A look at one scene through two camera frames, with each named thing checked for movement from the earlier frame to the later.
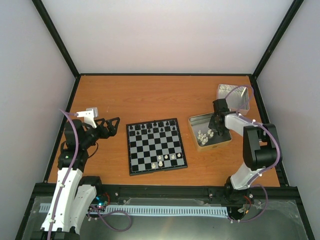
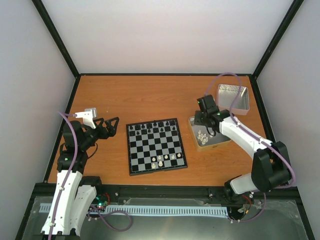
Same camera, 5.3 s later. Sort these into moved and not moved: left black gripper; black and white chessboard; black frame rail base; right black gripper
Moved: right black gripper
Not moved: left black gripper; black frame rail base; black and white chessboard
